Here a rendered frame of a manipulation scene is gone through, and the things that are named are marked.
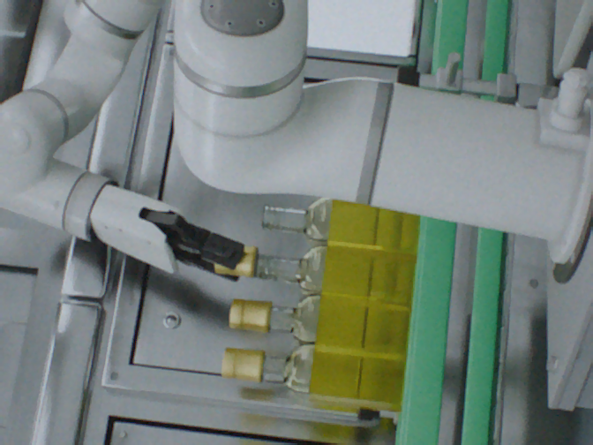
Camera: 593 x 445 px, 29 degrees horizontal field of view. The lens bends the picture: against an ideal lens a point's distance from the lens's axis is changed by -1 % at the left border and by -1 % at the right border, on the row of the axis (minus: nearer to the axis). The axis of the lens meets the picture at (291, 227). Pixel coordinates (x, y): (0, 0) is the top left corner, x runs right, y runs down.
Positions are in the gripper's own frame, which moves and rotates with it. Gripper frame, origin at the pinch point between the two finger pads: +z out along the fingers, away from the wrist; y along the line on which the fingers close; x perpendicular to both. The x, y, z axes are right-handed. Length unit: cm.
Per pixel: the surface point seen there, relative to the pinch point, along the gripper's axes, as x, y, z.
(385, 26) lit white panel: 41.8, -12.9, 4.3
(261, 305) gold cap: -3.6, 0.0, 6.0
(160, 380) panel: -13.2, -13.4, -3.9
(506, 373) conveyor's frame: -4.9, 14.0, 32.5
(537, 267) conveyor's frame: 6.3, 14.2, 32.0
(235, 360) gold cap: -10.5, 0.5, 5.8
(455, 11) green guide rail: 37.4, 3.5, 13.9
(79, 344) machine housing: -12.7, -14.2, -15.0
